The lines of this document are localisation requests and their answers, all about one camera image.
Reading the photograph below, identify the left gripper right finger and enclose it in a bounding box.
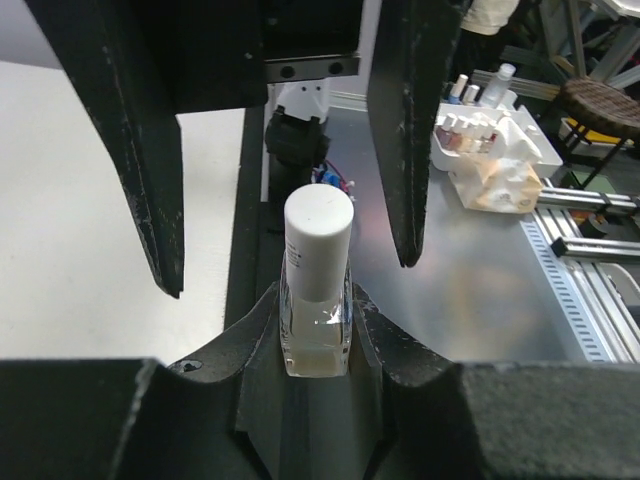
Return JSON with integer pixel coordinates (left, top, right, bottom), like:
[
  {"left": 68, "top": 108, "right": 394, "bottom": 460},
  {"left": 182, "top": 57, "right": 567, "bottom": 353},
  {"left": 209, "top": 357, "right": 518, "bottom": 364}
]
[{"left": 353, "top": 287, "right": 639, "bottom": 479}]

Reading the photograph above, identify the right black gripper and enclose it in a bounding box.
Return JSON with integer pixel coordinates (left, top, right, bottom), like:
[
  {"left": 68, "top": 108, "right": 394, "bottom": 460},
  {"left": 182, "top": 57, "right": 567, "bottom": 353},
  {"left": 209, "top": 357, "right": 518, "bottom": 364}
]
[{"left": 29, "top": 0, "right": 361, "bottom": 298}]

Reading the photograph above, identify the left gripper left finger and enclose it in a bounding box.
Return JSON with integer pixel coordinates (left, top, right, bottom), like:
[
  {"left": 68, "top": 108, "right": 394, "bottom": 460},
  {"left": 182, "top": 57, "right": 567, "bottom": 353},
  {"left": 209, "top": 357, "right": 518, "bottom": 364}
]
[{"left": 1, "top": 286, "right": 279, "bottom": 479}]

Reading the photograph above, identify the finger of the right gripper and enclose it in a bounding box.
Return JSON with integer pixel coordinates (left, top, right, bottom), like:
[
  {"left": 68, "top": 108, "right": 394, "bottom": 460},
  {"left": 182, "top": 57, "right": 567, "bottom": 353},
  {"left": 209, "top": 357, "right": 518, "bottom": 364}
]
[{"left": 366, "top": 0, "right": 469, "bottom": 268}]

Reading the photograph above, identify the clear nail polish bottle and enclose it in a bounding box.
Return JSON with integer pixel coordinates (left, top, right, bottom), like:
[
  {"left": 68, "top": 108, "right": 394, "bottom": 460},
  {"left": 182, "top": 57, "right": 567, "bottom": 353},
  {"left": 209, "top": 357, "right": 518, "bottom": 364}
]
[{"left": 279, "top": 248, "right": 353, "bottom": 378}]

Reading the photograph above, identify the clear plastic bottle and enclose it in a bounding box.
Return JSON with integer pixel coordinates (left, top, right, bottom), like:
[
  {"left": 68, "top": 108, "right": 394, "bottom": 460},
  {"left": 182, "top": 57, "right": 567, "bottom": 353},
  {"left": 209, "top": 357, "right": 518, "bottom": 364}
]
[{"left": 478, "top": 63, "right": 516, "bottom": 109}]

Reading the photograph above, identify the white tray of bottles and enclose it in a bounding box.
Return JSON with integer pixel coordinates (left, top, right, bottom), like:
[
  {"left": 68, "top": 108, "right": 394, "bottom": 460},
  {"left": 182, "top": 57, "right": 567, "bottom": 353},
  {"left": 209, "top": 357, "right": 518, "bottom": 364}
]
[{"left": 431, "top": 103, "right": 563, "bottom": 178}]

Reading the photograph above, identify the crumpled tissue pack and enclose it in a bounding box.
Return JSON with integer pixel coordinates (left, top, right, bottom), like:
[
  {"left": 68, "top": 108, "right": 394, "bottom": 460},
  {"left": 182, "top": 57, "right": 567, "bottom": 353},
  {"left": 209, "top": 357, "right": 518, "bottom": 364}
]
[{"left": 448, "top": 117, "right": 542, "bottom": 214}]

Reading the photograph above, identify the round wicker stool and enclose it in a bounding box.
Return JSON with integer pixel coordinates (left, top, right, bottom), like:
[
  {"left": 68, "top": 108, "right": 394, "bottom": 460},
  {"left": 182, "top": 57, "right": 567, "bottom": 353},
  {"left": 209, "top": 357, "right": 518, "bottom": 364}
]
[{"left": 555, "top": 78, "right": 639, "bottom": 190}]

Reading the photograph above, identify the right white cable duct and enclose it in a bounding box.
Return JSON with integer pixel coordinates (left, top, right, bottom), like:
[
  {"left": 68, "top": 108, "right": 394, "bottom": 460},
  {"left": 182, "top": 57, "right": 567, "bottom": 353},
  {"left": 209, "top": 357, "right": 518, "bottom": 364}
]
[{"left": 520, "top": 219, "right": 615, "bottom": 363}]

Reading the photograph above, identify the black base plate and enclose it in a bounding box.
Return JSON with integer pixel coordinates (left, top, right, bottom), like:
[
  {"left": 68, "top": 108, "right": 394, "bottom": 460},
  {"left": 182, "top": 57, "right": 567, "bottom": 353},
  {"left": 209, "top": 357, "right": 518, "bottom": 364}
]
[{"left": 224, "top": 107, "right": 283, "bottom": 329}]

